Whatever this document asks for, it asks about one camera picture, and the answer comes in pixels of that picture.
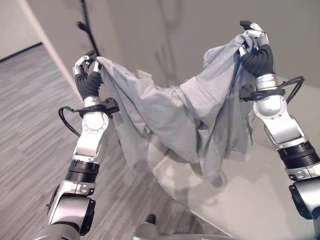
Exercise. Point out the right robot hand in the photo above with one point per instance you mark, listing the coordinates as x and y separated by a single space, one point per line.
260 62

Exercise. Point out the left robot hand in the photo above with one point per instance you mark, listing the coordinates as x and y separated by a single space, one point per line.
88 83

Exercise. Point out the grey t-shirt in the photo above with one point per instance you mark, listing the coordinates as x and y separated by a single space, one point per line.
180 112

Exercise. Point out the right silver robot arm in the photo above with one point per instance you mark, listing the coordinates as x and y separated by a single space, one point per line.
287 130

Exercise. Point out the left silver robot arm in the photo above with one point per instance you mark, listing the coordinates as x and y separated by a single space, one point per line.
85 160

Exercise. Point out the black clothes rack pole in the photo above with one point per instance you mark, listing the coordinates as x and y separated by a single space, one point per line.
88 27

